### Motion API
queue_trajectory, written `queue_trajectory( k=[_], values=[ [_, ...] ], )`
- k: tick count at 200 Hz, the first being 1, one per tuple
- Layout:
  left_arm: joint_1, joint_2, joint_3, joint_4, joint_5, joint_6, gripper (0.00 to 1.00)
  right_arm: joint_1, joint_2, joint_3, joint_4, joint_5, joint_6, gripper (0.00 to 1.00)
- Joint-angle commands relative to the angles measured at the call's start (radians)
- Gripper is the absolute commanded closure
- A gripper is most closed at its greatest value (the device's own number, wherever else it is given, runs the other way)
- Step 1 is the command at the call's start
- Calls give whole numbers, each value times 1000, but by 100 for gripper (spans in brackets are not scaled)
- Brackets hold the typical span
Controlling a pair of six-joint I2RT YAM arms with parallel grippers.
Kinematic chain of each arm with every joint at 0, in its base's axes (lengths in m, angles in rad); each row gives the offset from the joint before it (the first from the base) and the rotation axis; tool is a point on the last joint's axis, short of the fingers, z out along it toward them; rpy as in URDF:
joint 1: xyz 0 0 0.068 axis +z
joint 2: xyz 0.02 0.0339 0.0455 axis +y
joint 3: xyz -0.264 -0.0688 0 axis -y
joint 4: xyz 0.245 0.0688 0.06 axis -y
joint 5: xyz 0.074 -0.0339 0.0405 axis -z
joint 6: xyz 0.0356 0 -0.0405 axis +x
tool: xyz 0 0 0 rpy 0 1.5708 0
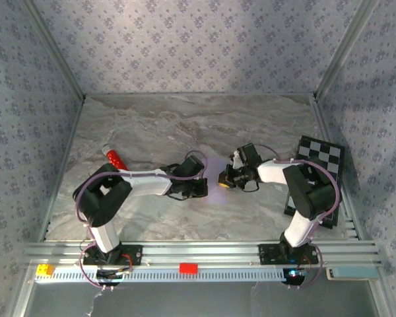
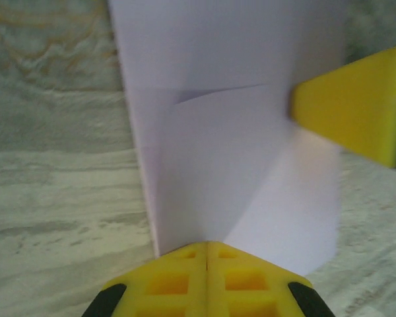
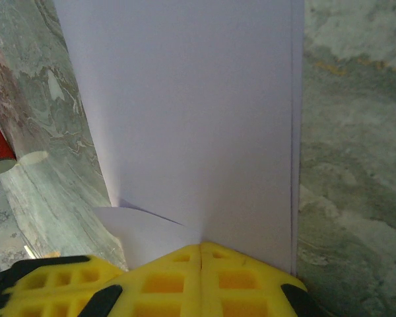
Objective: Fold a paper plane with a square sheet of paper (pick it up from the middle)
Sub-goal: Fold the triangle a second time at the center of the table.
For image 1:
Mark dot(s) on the white torn tape strip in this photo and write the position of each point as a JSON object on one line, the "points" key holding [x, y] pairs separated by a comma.
{"points": [[94, 302]]}

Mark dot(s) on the aluminium side rail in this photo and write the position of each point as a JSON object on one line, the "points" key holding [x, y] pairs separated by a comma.
{"points": [[63, 165], [324, 125]]}

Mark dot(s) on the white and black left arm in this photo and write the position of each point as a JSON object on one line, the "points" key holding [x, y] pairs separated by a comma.
{"points": [[102, 195]]}

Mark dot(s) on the aluminium mounting rail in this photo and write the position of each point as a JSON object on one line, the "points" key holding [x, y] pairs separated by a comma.
{"points": [[201, 252]]}

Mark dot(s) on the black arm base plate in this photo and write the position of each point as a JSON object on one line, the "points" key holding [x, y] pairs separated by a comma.
{"points": [[135, 256], [267, 254]]}

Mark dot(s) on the grey metal shelf panel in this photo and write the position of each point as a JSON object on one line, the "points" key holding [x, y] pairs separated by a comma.
{"points": [[201, 300]]}

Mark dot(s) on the black and grey checkerboard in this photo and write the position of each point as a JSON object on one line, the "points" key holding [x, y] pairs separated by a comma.
{"points": [[330, 155]]}

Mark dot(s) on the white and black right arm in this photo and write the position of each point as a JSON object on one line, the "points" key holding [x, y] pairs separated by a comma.
{"points": [[310, 191]]}

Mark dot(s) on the red glitter tube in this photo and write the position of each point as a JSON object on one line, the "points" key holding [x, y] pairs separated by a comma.
{"points": [[113, 158]]}

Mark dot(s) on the aluminium frame post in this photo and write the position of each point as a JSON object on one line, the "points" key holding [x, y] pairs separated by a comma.
{"points": [[58, 53], [342, 49]]}

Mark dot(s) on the blue-grey flat box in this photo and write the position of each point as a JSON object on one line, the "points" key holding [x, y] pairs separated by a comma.
{"points": [[353, 273]]}

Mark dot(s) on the black controller board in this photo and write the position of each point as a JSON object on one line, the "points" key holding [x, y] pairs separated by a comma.
{"points": [[110, 276], [293, 276]]}

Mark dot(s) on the yellow toy block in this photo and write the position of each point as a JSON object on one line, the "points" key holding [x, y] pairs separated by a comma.
{"points": [[45, 270]]}

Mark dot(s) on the red toy block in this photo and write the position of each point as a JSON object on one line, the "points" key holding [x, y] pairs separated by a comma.
{"points": [[188, 268]]}

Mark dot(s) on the aluminium back rail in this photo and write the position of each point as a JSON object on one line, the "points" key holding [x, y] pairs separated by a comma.
{"points": [[201, 95]]}

